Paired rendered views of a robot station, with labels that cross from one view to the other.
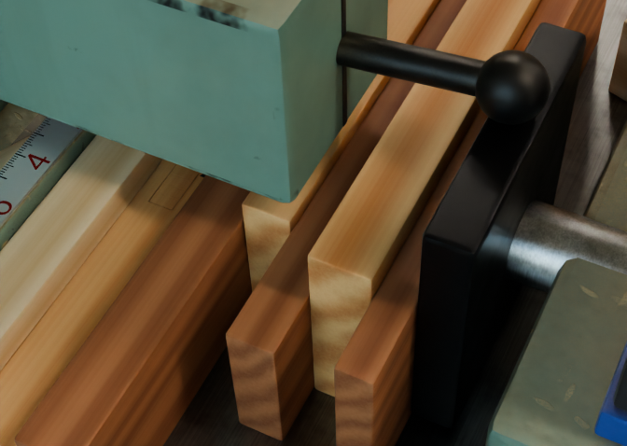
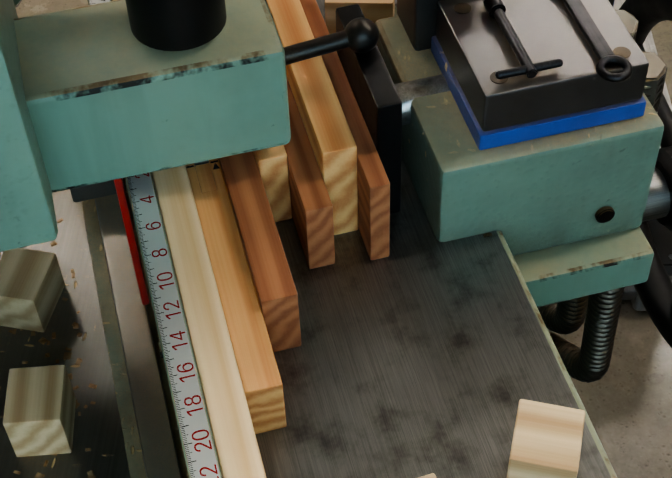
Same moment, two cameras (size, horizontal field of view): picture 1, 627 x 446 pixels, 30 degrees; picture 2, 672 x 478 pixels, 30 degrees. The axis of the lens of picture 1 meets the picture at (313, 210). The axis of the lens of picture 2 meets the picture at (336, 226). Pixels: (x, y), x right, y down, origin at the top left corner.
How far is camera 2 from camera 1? 0.44 m
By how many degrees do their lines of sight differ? 27
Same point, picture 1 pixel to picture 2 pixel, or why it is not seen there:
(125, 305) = (248, 230)
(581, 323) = (439, 119)
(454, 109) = (319, 67)
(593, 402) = (469, 141)
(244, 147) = (266, 123)
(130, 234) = (210, 210)
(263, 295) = (304, 188)
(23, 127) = not seen: outside the picture
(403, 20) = not seen: hidden behind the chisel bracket
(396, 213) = (339, 118)
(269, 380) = (329, 224)
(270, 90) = (280, 84)
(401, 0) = not seen: hidden behind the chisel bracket
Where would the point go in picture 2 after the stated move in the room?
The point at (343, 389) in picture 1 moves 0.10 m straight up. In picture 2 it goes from (375, 196) to (374, 59)
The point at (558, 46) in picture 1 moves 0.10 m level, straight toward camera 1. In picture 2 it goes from (353, 13) to (439, 118)
